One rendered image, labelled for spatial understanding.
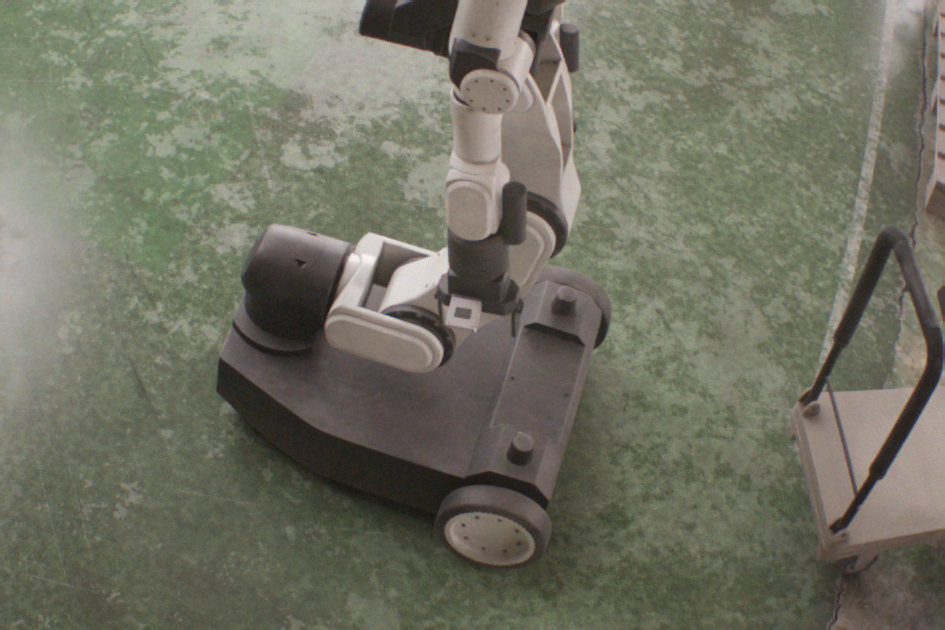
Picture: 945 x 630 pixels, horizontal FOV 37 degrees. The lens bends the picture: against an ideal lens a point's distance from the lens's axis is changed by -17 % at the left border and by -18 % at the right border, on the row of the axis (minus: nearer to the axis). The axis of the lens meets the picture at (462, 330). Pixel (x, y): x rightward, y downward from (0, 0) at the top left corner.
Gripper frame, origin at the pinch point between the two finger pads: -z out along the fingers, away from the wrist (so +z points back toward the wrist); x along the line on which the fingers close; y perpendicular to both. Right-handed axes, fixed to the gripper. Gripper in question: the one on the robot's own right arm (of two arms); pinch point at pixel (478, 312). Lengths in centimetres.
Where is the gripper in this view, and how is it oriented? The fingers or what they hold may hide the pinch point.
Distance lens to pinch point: 253.5
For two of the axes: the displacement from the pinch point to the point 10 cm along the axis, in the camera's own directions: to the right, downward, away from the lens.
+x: 9.7, 1.7, -1.7
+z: -0.1, -6.8, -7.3
